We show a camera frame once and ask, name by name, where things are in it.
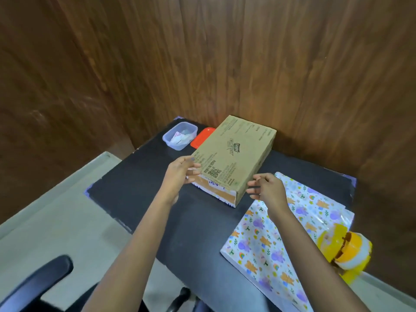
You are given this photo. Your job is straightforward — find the person's left hand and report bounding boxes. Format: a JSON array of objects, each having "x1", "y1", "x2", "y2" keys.
[{"x1": 159, "y1": 155, "x2": 203, "y2": 206}]

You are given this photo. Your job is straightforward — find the person's right hand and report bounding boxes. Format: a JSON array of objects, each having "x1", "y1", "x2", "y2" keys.
[{"x1": 246, "y1": 173, "x2": 289, "y2": 219}]

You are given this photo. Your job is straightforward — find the brown cardboard box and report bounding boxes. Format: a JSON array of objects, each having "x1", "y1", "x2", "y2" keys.
[{"x1": 186, "y1": 115, "x2": 277, "y2": 208}]

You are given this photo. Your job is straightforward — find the person's left forearm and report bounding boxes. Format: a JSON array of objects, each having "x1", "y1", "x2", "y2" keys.
[{"x1": 81, "y1": 192, "x2": 179, "y2": 312}]

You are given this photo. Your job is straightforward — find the person's right forearm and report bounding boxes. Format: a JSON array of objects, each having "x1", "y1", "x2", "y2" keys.
[{"x1": 269, "y1": 206, "x2": 371, "y2": 312}]

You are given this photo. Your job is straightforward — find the white paper scraps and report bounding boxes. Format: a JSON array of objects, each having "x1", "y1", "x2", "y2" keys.
[{"x1": 170, "y1": 129, "x2": 193, "y2": 147}]

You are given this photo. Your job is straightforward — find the orange container lid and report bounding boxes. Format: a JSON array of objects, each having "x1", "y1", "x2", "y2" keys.
[{"x1": 190, "y1": 127, "x2": 216, "y2": 149}]

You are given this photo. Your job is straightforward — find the clear plastic container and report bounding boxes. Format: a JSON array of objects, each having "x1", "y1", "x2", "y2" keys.
[{"x1": 162, "y1": 122, "x2": 198, "y2": 151}]

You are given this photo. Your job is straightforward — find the animal print wrapping paper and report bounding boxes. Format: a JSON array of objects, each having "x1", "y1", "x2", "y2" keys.
[{"x1": 220, "y1": 172, "x2": 355, "y2": 312}]

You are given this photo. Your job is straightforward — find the yellow tape dispenser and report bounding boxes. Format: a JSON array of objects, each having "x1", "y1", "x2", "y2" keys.
[{"x1": 317, "y1": 223, "x2": 373, "y2": 285}]

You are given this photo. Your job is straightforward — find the clear tape roll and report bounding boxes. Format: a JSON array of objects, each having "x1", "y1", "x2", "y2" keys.
[{"x1": 334, "y1": 232, "x2": 373, "y2": 271}]

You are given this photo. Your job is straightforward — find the black chair base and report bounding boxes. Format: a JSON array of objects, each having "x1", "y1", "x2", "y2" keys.
[{"x1": 166, "y1": 287, "x2": 203, "y2": 312}]

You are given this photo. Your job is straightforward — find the black chair armrest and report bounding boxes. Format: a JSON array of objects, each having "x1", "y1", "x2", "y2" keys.
[{"x1": 0, "y1": 255, "x2": 74, "y2": 312}]

